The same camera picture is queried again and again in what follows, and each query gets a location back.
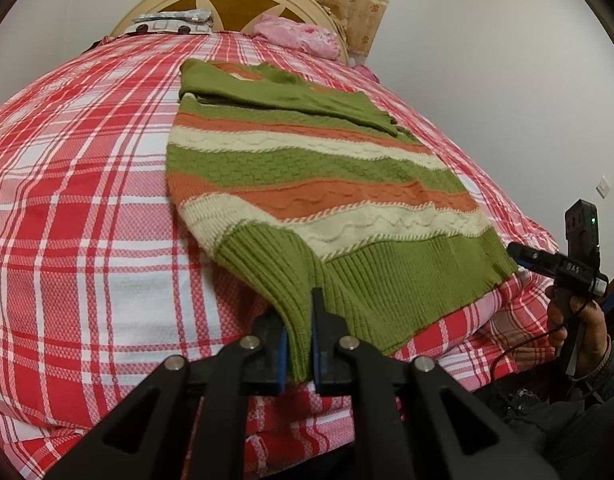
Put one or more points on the cream wooden headboard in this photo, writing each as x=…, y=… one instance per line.
x=236, y=15

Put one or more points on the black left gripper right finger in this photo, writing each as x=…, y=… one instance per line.
x=330, y=373

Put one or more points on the dark jacket right forearm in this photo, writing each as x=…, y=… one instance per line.
x=575, y=435

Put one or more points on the black camera box right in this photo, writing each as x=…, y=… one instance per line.
x=582, y=233

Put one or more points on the green striped knit sweater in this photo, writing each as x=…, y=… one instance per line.
x=291, y=186

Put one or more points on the person's right hand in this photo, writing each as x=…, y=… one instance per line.
x=593, y=342

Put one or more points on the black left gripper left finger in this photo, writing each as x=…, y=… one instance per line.
x=269, y=366

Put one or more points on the white wall socket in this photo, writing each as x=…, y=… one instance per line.
x=603, y=187

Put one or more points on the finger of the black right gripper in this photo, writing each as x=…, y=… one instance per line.
x=532, y=259

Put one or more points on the pink floral pillow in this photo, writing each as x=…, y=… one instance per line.
x=303, y=37

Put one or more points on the red plaid bed sheet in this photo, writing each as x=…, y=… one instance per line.
x=98, y=280

